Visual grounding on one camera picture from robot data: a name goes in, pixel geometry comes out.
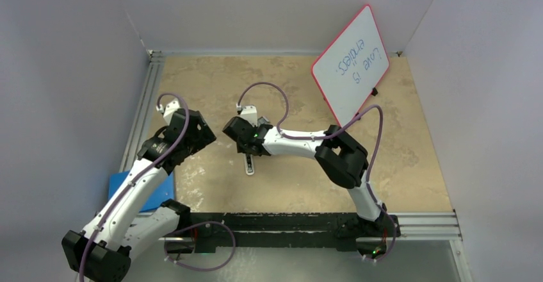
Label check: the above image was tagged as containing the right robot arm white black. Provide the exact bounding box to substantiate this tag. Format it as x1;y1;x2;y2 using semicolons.
222;116;385;235

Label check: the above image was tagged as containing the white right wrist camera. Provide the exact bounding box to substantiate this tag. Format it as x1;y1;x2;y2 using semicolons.
236;104;258;126

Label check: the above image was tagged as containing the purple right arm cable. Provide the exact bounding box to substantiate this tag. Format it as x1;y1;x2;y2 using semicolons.
236;82;399;264

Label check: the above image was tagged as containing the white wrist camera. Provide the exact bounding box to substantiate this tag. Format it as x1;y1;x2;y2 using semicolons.
156;99;184;124
236;104;258;126

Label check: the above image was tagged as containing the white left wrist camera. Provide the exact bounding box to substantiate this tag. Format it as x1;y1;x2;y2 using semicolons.
156;99;184;124

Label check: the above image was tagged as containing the red framed whiteboard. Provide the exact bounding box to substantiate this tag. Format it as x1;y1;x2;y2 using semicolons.
311;4;390;126

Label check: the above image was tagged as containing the blue plastic board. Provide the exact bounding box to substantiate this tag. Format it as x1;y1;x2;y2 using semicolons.
108;171;175;213

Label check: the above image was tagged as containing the white stapler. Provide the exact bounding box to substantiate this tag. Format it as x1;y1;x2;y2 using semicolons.
244;154;254;176

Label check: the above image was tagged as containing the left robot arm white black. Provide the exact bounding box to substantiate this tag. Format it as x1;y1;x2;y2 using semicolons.
61;107;216;281

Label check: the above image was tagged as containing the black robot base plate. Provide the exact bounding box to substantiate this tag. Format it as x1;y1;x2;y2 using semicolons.
167;213;401;256

